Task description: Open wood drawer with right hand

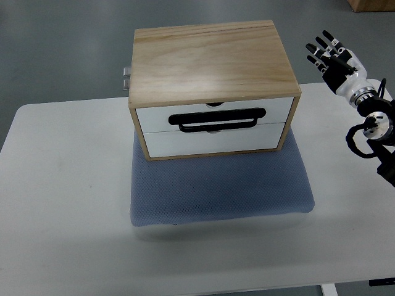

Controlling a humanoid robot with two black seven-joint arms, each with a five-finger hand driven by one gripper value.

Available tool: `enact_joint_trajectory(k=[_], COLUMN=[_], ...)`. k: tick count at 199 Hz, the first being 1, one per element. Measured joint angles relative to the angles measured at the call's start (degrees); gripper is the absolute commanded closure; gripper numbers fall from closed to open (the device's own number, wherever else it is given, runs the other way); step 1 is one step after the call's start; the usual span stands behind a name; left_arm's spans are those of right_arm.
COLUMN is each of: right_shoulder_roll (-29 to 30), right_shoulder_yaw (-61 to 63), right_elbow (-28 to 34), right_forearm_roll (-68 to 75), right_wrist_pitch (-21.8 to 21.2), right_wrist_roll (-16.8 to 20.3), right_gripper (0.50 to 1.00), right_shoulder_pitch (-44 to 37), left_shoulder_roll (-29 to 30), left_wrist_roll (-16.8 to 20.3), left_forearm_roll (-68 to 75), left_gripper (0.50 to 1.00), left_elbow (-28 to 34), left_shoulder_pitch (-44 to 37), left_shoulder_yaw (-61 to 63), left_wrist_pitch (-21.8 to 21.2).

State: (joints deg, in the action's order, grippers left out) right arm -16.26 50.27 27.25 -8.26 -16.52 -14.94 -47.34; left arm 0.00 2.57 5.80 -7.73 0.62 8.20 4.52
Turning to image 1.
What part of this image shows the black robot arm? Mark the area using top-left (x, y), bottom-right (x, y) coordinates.
top-left (346, 80), bottom-right (394, 185)

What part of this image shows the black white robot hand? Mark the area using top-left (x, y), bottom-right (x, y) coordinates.
top-left (306, 30), bottom-right (370, 99)

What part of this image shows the white bottom drawer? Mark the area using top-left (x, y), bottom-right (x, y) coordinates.
top-left (144, 123), bottom-right (284, 158)

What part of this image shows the blue mesh mat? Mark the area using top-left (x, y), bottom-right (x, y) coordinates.
top-left (130, 133), bottom-right (315, 227)

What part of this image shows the metal clamp behind cabinet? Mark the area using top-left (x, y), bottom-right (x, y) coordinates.
top-left (123, 66), bottom-right (131, 91)

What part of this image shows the cardboard box corner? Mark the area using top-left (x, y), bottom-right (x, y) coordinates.
top-left (348, 0), bottom-right (395, 12)

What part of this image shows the white drawer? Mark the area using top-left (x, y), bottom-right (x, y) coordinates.
top-left (136, 97), bottom-right (294, 133)
top-left (144, 123), bottom-right (284, 158)

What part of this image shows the black under-table box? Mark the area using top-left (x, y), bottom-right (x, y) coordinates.
top-left (368, 277), bottom-right (395, 287)

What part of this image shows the wooden drawer cabinet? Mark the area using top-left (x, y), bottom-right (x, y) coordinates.
top-left (128, 20), bottom-right (301, 160)

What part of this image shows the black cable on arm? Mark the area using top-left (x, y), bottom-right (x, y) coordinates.
top-left (345, 78), bottom-right (388, 160)

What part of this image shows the white top drawer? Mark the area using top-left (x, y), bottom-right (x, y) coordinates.
top-left (136, 97), bottom-right (294, 133)

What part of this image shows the white table leg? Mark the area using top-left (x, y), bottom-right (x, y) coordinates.
top-left (320, 284), bottom-right (339, 296)

